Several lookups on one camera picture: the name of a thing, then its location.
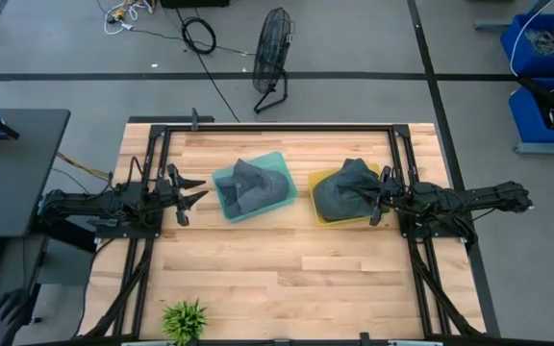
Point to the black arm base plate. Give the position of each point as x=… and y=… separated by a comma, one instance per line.
x=128, y=231
x=445, y=233

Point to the person's hand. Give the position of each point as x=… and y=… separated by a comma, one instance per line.
x=5, y=317

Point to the black pole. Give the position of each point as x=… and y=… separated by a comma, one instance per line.
x=546, y=96

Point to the green artificial plant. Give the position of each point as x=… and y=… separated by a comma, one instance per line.
x=184, y=321

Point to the yellow plastic bin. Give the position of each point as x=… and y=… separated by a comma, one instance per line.
x=315, y=211

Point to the black aluminium table frame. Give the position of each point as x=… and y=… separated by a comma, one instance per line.
x=282, y=128

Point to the blue storage bin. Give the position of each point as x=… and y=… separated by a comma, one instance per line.
x=527, y=125
x=522, y=57

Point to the blue storage bins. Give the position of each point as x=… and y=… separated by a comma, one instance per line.
x=493, y=24

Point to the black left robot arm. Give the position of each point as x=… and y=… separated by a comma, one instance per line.
x=89, y=202

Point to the dark grey cloth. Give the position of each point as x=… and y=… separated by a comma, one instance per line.
x=339, y=192

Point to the black table clamp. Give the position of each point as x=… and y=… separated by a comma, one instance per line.
x=195, y=120
x=364, y=338

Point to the black desk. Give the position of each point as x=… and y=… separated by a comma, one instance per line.
x=12, y=168

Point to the black box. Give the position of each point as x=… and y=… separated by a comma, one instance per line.
x=193, y=3

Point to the black floor fan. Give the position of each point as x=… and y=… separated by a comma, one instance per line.
x=271, y=53

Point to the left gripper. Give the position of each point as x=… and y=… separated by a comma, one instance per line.
x=165, y=192

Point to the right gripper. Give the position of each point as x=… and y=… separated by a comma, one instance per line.
x=386, y=197

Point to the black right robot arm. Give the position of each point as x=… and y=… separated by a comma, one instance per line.
x=474, y=199

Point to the black desk leg frame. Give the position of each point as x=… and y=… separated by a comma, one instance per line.
x=65, y=238

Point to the teal plastic bin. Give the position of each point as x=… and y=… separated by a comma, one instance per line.
x=277, y=204

